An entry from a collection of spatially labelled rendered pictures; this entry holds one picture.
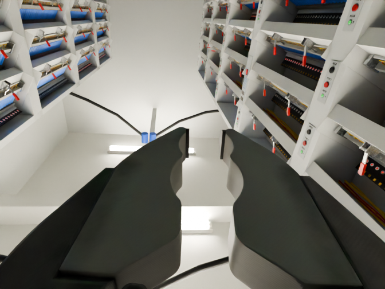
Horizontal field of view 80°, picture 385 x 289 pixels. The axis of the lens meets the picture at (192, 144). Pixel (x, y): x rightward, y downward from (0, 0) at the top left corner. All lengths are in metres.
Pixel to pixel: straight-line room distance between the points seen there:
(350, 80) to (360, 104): 0.09
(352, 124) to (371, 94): 0.15
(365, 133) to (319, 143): 0.18
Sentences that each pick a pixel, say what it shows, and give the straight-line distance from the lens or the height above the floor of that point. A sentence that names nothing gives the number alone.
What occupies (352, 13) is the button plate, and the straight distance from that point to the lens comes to 0.82.
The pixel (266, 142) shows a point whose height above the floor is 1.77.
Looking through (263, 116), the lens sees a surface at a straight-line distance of 1.21.
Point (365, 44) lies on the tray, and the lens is 0.76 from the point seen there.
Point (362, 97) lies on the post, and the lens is 0.85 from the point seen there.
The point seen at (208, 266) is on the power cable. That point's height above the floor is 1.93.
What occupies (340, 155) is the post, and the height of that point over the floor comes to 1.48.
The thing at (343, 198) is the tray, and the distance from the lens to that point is 0.77.
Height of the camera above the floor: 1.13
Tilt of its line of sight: 28 degrees up
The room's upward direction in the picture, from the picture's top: 174 degrees counter-clockwise
